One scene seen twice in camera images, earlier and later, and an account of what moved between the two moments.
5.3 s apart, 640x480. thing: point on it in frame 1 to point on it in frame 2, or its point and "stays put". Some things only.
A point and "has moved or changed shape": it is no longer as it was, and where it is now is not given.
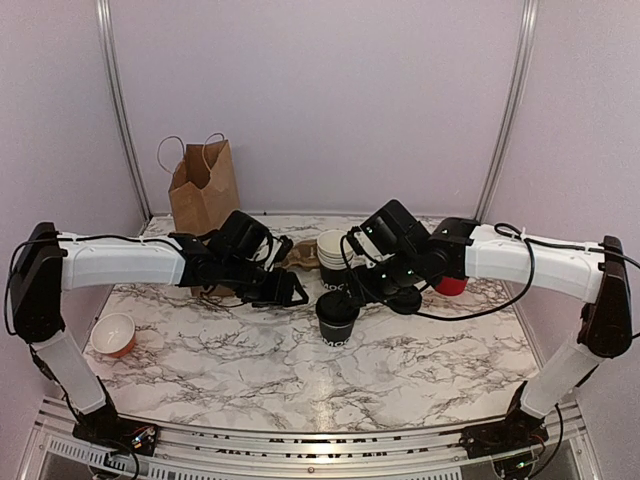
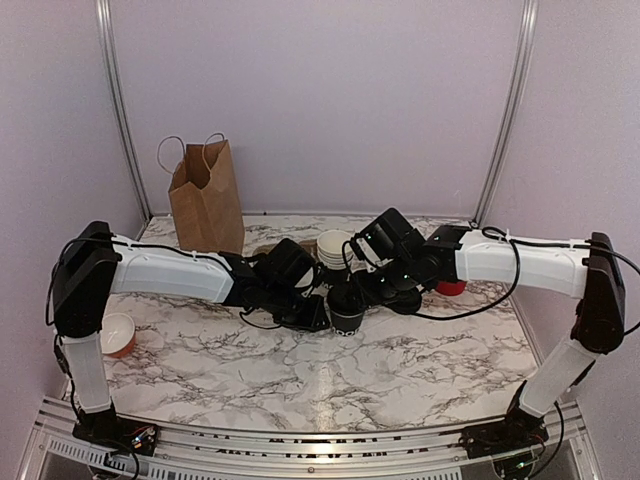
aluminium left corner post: x=122 y=114 stays put
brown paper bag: x=203 y=196 stays put
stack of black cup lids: x=406 y=300 stays put
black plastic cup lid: x=338 y=308 has moved or changed shape
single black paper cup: x=335 y=334 to x=346 y=326
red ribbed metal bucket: x=451 y=285 stays put
